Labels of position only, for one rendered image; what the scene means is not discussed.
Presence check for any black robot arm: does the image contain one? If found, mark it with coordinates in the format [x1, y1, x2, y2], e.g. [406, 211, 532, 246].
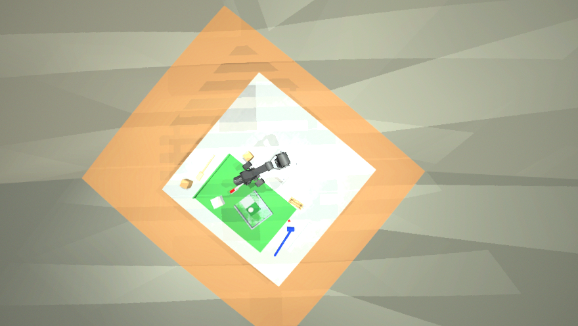
[233, 151, 291, 186]

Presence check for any blue golf putter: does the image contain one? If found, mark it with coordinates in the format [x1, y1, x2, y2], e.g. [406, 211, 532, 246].
[274, 226, 294, 256]

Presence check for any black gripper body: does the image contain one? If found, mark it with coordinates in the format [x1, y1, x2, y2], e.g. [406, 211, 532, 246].
[242, 161, 265, 187]

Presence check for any green flat mat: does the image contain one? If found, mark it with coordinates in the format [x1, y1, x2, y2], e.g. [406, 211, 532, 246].
[195, 155, 297, 252]

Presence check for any small tan cube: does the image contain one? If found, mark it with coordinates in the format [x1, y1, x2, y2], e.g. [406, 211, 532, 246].
[180, 179, 193, 189]
[243, 151, 255, 161]

